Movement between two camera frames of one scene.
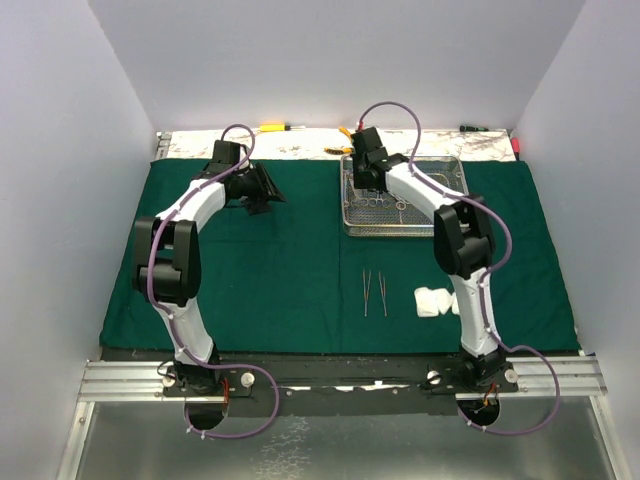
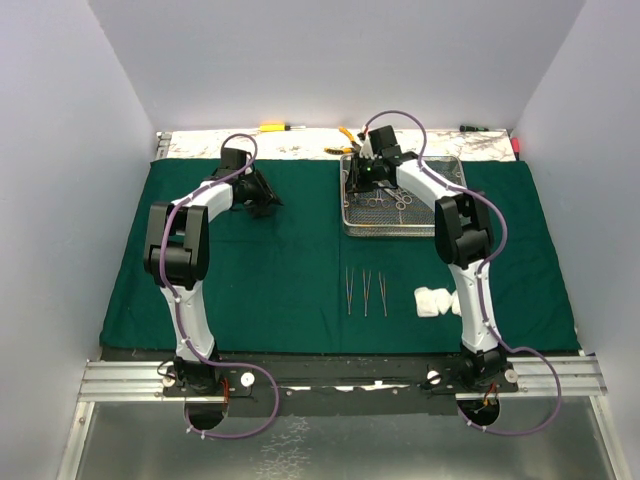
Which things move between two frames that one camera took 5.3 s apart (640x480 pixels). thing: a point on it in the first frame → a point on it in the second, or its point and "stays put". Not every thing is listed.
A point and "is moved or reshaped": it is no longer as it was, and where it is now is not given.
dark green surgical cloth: x=288 y=280 stays put
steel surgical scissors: x=400 y=205 stays put
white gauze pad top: x=455 y=307 stays put
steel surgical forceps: x=372 y=202 is moved or reshaped
